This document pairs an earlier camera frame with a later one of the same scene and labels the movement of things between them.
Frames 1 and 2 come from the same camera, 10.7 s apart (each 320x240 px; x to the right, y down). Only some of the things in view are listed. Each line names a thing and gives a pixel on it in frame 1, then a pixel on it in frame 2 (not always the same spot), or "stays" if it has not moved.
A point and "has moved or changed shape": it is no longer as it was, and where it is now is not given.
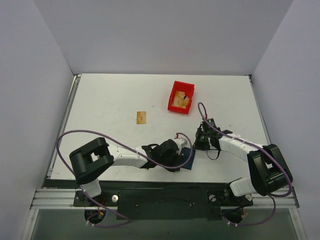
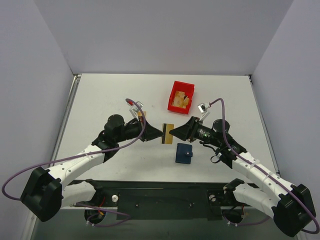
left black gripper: (178, 160) to (144, 129)
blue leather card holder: (185, 154) has moved or changed shape
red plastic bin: (188, 89) stays
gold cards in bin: (180, 99) stays
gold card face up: (141, 117) stays
